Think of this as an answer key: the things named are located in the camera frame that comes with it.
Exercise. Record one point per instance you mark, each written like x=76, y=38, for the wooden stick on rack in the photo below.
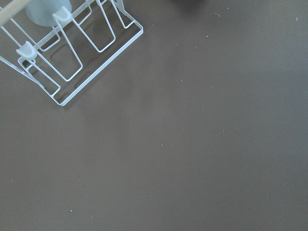
x=12, y=9

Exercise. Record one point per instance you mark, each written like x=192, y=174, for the white wire drying rack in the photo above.
x=63, y=59

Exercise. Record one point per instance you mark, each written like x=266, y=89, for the grey cup on rack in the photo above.
x=41, y=12

